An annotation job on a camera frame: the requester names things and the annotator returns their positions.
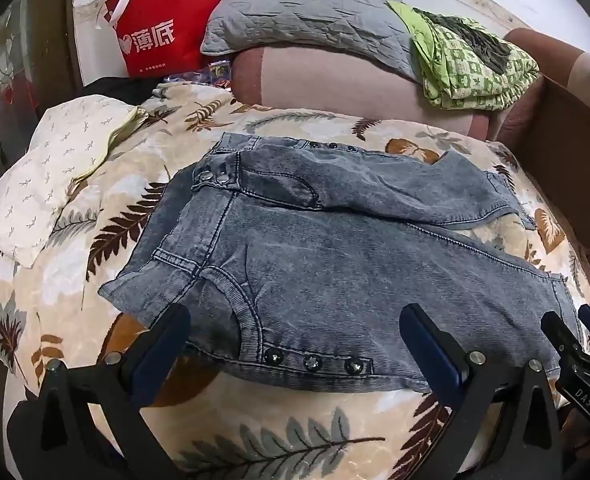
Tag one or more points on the brown wooden board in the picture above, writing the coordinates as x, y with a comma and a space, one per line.
570, 160

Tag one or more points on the dark olive cloth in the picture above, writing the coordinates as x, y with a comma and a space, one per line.
475, 40

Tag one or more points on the brown-pink cushion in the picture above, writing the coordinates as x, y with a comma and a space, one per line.
530, 45

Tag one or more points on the grey-blue denim pants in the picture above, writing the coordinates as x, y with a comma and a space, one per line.
325, 270

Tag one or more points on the colourful snack packets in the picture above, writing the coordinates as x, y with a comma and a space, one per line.
215, 71

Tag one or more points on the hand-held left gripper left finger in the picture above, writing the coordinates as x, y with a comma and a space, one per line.
157, 360

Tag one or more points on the green patterned cloth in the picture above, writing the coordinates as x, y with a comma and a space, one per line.
460, 80

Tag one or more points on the glass cabinet door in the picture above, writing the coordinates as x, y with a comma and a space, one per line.
10, 75

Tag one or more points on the beige leaf-print blanket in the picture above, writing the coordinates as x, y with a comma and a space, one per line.
140, 200

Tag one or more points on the pink long pillow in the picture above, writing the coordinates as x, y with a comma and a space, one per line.
335, 85

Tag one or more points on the black cloth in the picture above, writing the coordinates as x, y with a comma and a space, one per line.
120, 90

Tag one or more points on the grey quilted pillow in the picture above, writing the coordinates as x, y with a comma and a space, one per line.
300, 15

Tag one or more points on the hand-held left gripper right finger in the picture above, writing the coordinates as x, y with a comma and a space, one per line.
435, 355

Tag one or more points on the white small-print pillow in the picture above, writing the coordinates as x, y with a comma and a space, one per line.
55, 170

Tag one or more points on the red shopping bag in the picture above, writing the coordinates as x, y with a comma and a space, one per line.
160, 30

